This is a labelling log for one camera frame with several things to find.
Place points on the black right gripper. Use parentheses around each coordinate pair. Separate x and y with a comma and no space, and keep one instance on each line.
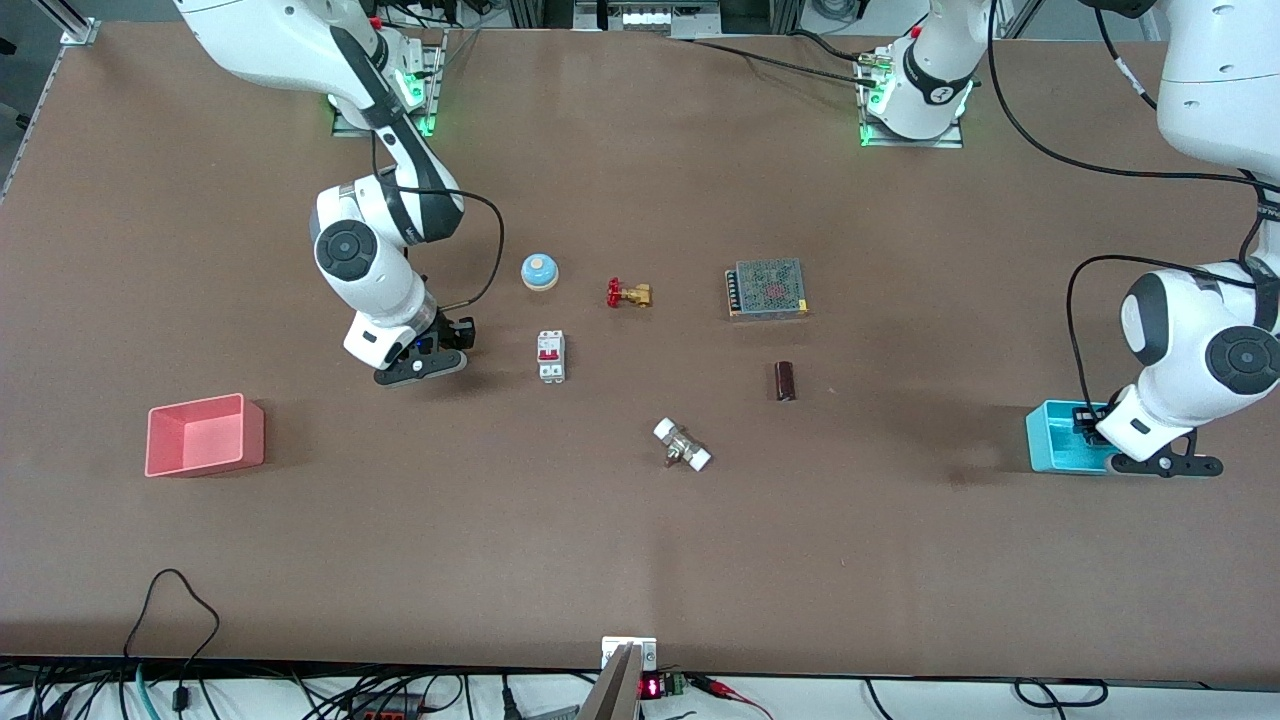
(452,334)

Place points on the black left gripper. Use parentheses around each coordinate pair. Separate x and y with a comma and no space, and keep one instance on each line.
(1084,417)

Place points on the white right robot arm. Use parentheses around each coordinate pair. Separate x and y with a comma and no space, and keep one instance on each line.
(370,260)

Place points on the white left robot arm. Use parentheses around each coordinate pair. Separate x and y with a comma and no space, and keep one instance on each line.
(1220,80)

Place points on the cyan plastic box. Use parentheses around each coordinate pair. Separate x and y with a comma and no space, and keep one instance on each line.
(1055,440)

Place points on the blue bell with orange top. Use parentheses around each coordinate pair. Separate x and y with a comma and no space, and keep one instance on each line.
(539,271)

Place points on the metal valve with white caps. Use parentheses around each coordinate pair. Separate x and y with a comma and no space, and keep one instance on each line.
(682,444)

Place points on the pink plastic box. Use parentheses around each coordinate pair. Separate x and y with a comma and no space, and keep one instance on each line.
(195,440)

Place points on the dark cylindrical capacitor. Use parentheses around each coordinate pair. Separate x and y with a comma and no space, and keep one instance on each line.
(785,381)

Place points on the metal mesh power supply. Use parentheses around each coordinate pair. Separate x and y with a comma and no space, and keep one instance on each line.
(767,288)

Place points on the grey equipment rack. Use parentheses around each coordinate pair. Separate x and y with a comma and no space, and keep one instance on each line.
(645,15)

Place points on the black power strip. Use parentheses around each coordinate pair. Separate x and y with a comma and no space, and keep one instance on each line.
(385,708)

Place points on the red digit display module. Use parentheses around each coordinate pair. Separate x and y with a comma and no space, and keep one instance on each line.
(651,688)

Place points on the red clip lead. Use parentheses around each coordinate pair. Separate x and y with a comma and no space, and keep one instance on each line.
(730,692)

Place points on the white circuit breaker red switch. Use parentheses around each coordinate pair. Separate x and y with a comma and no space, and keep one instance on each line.
(551,357)

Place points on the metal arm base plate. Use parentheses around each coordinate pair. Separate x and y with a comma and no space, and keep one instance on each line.
(910,140)
(432,95)

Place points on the white metal bracket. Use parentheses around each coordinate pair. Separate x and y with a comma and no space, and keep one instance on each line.
(645,648)

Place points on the grey metal camera stand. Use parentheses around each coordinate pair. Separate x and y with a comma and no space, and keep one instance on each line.
(612,695)

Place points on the aluminium frame profile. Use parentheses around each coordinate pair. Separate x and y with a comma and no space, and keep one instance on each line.
(80,32)

